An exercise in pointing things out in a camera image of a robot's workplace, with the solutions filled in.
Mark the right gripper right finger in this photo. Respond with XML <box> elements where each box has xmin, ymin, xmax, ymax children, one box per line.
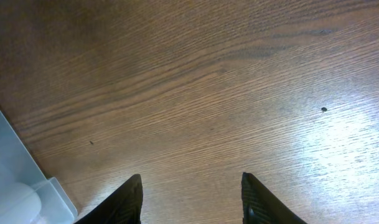
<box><xmin>241</xmin><ymin>172</ymin><xmax>306</xmax><ymax>224</ymax></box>

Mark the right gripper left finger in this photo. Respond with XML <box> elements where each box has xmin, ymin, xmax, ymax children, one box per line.
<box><xmin>75</xmin><ymin>174</ymin><xmax>143</xmax><ymax>224</ymax></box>

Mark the clear plastic storage container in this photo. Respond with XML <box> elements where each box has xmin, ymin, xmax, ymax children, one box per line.
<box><xmin>0</xmin><ymin>110</ymin><xmax>78</xmax><ymax>224</ymax></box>

